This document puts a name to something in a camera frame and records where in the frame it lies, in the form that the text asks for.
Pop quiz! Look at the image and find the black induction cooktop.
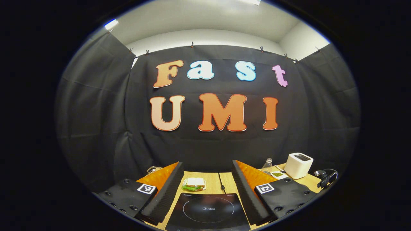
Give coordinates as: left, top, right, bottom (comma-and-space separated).
165, 192, 251, 231

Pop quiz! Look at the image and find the row of black cloth clips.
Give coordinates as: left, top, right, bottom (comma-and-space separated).
106, 29, 321, 64

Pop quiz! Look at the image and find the sandwich with lettuce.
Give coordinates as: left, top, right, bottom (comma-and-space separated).
182, 177, 206, 192

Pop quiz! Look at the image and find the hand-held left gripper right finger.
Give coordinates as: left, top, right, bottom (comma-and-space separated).
232, 160, 319, 226

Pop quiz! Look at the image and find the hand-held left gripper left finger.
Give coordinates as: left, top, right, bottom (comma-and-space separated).
96, 161, 184, 226

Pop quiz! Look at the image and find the white toaster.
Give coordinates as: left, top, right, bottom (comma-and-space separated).
284, 152, 314, 180

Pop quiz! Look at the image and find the clear plastic water bottle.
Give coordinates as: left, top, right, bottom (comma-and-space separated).
261, 158, 274, 175

